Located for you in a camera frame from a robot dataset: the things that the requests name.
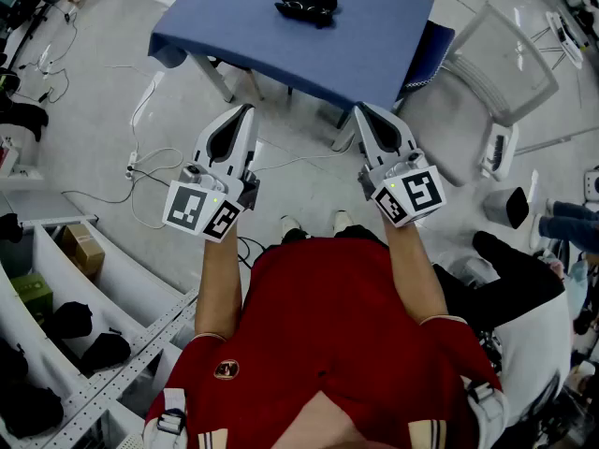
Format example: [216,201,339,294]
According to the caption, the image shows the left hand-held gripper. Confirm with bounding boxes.
[162,103,261,243]

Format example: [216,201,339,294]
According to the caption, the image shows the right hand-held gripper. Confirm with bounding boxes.
[353,102,448,229]

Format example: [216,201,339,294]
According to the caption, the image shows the person's right forearm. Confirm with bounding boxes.
[381,212,469,326]

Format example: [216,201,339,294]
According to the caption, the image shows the person's left forearm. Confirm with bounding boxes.
[193,215,245,341]

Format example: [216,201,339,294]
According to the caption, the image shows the grey mesh office chair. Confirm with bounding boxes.
[395,1,561,189]

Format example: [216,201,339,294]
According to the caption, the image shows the table with blue cover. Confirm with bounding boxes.
[148,0,436,152]

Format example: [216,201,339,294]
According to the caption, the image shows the person's black trousers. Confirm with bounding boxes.
[279,224,389,252]

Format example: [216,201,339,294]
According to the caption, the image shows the grey waste bin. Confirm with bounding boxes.
[482,186,531,230]

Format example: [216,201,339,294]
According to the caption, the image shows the brown cardboard box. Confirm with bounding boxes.
[60,224,106,279]

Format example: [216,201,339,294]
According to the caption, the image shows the person's red shirt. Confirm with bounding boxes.
[143,236,505,449]

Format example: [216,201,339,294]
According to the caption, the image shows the white device on tripod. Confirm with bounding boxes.
[545,10,592,70]

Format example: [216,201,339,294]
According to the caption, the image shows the white perforated shelving unit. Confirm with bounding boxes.
[0,212,198,449]

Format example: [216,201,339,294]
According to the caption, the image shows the black fabric bag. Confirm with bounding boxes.
[79,328,133,374]
[50,300,95,340]
[0,381,66,440]
[0,337,30,385]

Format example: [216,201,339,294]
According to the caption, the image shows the green box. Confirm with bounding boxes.
[9,272,54,323]

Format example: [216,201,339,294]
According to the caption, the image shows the white shoulder strap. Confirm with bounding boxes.
[462,376,510,446]
[142,387,188,449]

